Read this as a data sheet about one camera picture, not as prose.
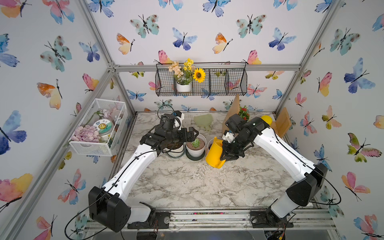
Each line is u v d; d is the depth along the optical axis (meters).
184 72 0.85
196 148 0.90
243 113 0.92
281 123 0.94
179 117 0.69
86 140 0.59
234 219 0.76
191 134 0.66
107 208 0.38
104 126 0.66
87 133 0.60
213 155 0.75
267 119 0.92
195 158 0.94
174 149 0.87
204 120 1.16
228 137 0.71
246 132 0.51
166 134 0.58
